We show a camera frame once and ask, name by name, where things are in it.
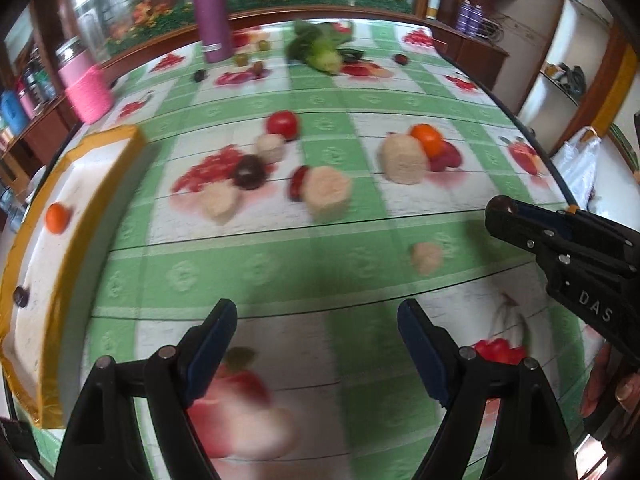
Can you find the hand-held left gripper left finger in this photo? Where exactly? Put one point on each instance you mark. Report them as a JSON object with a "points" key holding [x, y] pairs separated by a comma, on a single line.
{"points": [[215, 340]]}

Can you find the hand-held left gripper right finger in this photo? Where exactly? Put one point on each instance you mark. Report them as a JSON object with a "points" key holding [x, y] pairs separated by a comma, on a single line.
{"points": [[420, 342]]}

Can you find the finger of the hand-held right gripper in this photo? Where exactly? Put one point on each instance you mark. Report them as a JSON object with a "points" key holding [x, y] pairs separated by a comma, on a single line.
{"points": [[520, 227]]}

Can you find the small beige corn chunk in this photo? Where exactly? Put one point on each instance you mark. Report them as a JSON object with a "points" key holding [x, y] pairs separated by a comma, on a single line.
{"points": [[220, 202], [270, 146], [426, 258]]}

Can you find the orange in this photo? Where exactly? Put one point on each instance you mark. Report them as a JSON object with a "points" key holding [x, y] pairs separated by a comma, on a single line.
{"points": [[428, 139], [56, 217]]}

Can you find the large beige corn chunk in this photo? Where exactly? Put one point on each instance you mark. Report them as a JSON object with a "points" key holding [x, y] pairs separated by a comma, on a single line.
{"points": [[327, 191], [404, 159]]}

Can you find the white foam tray yellow rim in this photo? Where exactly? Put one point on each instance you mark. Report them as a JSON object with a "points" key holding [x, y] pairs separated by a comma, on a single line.
{"points": [[65, 280]]}

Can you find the dark purple plum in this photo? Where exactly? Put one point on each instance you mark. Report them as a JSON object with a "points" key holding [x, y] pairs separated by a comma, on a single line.
{"points": [[249, 172], [20, 296]]}

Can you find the cut red fruit piece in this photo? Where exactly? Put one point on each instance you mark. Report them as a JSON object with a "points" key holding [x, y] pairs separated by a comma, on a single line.
{"points": [[298, 183]]}

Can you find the person's right hand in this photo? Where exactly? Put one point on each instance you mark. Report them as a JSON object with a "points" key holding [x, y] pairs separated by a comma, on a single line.
{"points": [[607, 390]]}

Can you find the white plastic bag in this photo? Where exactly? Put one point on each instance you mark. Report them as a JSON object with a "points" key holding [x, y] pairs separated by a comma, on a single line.
{"points": [[575, 160]]}

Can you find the dark items on shelf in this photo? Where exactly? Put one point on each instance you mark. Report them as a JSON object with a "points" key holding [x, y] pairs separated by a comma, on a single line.
{"points": [[567, 77]]}

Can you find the small dark fruit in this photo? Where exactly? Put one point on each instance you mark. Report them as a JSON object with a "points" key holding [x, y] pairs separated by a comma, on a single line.
{"points": [[401, 59], [200, 76]]}

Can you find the purple gas canisters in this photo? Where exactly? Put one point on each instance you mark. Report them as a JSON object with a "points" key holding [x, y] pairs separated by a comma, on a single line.
{"points": [[471, 16]]}

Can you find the red tomato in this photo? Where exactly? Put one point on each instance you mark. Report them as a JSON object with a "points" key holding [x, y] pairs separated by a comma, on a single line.
{"points": [[283, 124]]}

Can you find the stack of white bowls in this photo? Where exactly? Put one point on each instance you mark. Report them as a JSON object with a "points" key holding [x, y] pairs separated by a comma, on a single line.
{"points": [[36, 182]]}

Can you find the green leafy vegetable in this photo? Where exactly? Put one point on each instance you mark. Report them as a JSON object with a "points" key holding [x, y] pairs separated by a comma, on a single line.
{"points": [[320, 45]]}

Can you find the small brown-green jujube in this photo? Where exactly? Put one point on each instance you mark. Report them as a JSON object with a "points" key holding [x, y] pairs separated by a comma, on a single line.
{"points": [[257, 67]]}

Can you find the small green jujube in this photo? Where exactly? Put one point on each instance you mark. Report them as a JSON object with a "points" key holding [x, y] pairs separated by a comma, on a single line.
{"points": [[263, 45], [241, 59]]}

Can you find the pink knit-covered jar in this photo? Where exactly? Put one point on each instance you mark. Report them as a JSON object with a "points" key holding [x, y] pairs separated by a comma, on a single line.
{"points": [[85, 85]]}

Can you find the blue plastic container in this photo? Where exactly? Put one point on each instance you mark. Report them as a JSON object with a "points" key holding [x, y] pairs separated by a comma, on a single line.
{"points": [[12, 112]]}

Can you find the pink bottle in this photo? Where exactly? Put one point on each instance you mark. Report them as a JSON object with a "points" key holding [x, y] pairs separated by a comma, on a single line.
{"points": [[26, 95]]}

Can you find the purple thermos bottle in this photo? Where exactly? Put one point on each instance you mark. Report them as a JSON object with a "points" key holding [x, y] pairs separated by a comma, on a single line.
{"points": [[210, 10]]}

